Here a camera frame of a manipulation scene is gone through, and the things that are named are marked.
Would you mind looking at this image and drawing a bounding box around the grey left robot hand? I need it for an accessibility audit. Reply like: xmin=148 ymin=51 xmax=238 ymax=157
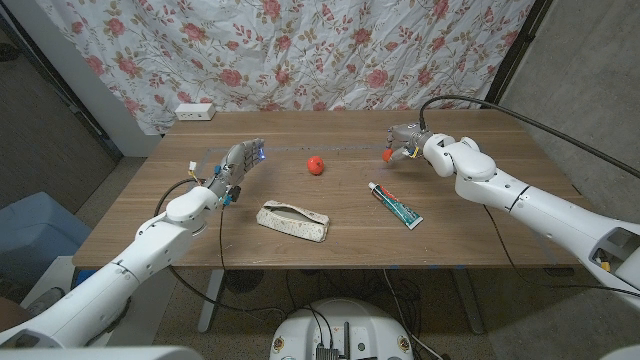
xmin=202 ymin=138 xmax=266 ymax=206

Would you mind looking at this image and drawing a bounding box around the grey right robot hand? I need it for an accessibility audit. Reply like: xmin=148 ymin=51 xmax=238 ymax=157
xmin=385 ymin=122 xmax=434 ymax=164

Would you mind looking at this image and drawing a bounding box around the cream dotted pen bag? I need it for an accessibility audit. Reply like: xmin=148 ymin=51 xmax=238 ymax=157
xmin=255 ymin=199 xmax=331 ymax=244

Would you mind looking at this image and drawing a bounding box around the white power strip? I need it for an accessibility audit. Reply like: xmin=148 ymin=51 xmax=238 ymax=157
xmin=174 ymin=102 xmax=217 ymax=122

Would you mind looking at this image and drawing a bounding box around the white teal toothpaste tube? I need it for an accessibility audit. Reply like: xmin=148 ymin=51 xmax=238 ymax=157
xmin=367 ymin=181 xmax=424 ymax=231

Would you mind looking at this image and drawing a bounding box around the black round floor object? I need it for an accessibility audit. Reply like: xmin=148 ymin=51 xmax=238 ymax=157
xmin=223 ymin=269 xmax=265 ymax=294

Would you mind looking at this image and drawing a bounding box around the floral curtain backdrop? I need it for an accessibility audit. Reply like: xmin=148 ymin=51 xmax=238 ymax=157
xmin=34 ymin=0 xmax=536 ymax=136

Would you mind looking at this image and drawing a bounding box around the metal table leg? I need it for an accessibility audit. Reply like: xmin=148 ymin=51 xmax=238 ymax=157
xmin=452 ymin=269 xmax=486 ymax=335
xmin=197 ymin=269 xmax=226 ymax=334

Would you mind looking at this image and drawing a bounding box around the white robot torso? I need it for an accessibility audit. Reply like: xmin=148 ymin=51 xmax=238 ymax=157
xmin=269 ymin=298 xmax=414 ymax=360

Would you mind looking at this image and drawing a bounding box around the blue plastic bin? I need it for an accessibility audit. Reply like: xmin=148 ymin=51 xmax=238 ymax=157
xmin=0 ymin=191 xmax=93 ymax=281

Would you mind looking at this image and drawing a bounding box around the grey sneaker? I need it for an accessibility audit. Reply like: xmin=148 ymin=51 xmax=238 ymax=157
xmin=24 ymin=287 xmax=67 ymax=317

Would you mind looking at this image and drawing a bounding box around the person leg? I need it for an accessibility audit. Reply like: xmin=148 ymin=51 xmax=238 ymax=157
xmin=0 ymin=297 xmax=32 ymax=332

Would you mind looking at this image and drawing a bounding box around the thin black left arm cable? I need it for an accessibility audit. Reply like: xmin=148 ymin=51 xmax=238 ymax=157
xmin=217 ymin=205 xmax=237 ymax=275

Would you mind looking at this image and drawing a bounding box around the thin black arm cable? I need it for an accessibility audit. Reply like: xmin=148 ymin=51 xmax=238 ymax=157
xmin=217 ymin=205 xmax=237 ymax=275
xmin=482 ymin=204 xmax=640 ymax=300

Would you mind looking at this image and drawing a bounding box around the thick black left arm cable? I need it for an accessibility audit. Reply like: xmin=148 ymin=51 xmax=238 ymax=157
xmin=153 ymin=178 xmax=287 ymax=321

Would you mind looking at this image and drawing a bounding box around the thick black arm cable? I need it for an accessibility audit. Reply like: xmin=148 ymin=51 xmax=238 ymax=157
xmin=418 ymin=94 xmax=640 ymax=180
xmin=153 ymin=178 xmax=287 ymax=321

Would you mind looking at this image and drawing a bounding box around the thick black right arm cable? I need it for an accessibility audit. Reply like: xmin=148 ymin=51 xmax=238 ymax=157
xmin=418 ymin=94 xmax=640 ymax=180

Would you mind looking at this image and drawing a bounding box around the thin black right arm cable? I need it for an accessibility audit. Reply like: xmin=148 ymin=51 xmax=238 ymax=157
xmin=482 ymin=204 xmax=640 ymax=300

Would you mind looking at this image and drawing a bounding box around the black backdrop frame pole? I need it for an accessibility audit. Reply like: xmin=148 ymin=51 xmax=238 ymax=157
xmin=480 ymin=0 xmax=554 ymax=110
xmin=0 ymin=9 xmax=124 ymax=161

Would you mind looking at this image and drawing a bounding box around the white floor cable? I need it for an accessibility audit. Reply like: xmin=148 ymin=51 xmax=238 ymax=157
xmin=382 ymin=269 xmax=444 ymax=360

